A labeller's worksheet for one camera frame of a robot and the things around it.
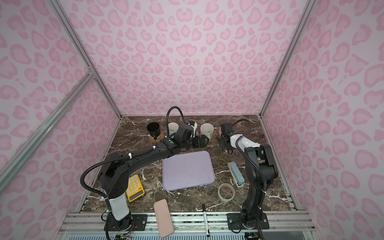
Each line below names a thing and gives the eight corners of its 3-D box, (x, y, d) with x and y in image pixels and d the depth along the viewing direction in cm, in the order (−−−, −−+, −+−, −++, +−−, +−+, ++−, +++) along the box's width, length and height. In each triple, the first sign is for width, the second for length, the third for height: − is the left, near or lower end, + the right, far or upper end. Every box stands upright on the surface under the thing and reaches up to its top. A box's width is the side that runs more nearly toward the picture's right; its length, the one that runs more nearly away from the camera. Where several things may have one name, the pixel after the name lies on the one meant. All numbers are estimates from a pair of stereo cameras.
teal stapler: (237, 188, 86) (239, 184, 81) (227, 166, 94) (229, 161, 89) (243, 186, 86) (246, 182, 81) (233, 165, 95) (235, 160, 90)
